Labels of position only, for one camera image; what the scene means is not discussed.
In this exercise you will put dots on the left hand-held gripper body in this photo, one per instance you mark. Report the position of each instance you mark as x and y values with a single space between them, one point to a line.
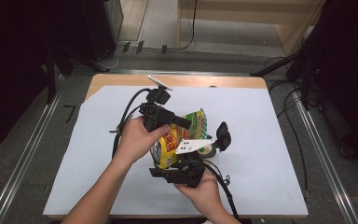
157 113

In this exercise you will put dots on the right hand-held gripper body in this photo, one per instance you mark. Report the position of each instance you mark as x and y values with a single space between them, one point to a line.
189 171

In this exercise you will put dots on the yellow green printed spout pouch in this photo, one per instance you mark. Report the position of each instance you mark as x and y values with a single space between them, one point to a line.
166 151

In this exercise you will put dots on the glass jar with black lid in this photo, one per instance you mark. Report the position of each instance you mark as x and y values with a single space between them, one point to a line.
223 137

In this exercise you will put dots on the person's right hand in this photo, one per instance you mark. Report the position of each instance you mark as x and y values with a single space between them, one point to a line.
206 194

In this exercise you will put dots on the person's left hand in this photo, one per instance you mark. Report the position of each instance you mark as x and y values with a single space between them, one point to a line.
135 141

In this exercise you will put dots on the small black floor block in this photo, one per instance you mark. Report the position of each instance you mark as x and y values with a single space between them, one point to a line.
140 46
164 48
126 46

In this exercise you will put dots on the white table sheet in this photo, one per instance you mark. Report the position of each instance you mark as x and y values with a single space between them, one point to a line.
261 155

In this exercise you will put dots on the black cabinet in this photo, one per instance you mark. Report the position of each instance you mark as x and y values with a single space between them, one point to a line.
99 28

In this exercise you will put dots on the black stand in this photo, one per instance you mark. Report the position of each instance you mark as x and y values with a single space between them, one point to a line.
273 65
50 81

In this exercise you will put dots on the light wooden furniture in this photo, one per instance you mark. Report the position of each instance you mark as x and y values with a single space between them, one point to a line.
245 14

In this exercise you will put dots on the dark curtain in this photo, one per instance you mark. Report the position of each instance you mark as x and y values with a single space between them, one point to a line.
348 77
12 62

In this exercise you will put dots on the metal rail behind table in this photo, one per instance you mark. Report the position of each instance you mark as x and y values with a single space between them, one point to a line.
199 72

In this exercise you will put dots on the metal floor rail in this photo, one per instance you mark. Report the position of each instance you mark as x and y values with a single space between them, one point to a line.
323 155
24 155

